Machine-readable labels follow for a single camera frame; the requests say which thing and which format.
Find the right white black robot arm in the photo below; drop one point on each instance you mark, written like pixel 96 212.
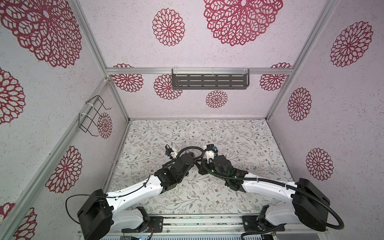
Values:
pixel 303 202

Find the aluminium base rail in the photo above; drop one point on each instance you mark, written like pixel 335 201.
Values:
pixel 185 225

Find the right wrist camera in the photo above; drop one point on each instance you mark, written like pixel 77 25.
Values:
pixel 211 152

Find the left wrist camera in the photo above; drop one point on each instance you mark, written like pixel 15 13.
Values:
pixel 171 153

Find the dark metal wall shelf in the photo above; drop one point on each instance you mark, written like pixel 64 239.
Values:
pixel 212 81

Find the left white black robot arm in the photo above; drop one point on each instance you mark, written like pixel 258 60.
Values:
pixel 105 212

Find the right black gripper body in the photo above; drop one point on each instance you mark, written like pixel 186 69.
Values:
pixel 211 167

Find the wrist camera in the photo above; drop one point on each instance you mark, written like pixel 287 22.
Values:
pixel 171 153
pixel 211 152

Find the black wire wall basket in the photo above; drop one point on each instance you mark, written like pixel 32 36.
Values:
pixel 97 121

